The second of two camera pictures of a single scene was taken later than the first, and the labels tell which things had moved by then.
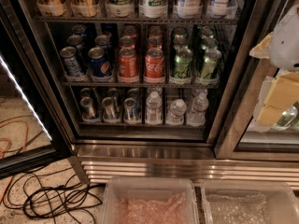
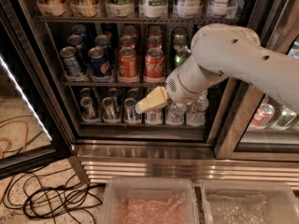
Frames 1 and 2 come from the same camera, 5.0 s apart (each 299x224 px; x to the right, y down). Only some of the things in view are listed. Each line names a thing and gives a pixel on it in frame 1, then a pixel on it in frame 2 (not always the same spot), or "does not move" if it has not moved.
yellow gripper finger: x=262 y=50 to x=156 y=99
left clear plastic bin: x=149 y=201 does not move
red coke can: x=154 y=64 does not move
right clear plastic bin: x=249 y=202 does not move
